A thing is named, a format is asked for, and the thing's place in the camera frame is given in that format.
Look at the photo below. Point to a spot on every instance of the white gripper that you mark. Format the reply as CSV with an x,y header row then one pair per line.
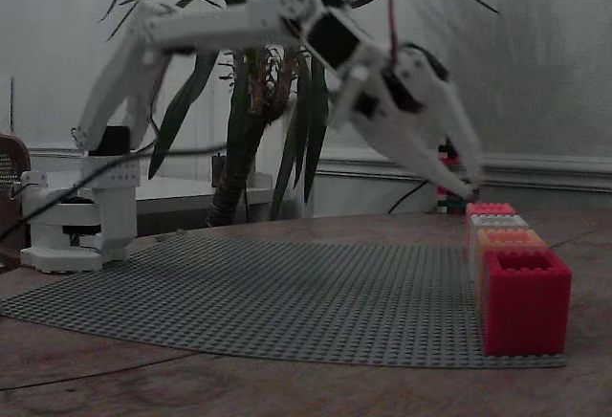
x,y
393,101

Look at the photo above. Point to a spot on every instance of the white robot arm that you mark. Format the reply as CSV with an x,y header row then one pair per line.
x,y
215,29

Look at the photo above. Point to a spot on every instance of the multicoloured Lego tower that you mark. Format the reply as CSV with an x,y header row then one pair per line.
x,y
449,202

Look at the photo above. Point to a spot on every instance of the red lego brick back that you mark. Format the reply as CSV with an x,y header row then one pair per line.
x,y
490,208

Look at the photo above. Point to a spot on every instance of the red lego brick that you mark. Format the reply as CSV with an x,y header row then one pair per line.
x,y
526,312
490,208

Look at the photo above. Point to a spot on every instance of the white lego brick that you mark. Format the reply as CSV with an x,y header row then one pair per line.
x,y
497,221

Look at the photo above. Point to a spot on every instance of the orange lego brick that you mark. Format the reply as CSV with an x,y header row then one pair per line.
x,y
511,240

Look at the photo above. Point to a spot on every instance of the red lego brick front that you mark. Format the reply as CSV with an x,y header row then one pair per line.
x,y
526,312

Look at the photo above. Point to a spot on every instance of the grey Lego baseplate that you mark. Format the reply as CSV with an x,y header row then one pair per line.
x,y
287,292

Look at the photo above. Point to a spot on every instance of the green palm house plant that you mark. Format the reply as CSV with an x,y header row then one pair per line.
x,y
239,149

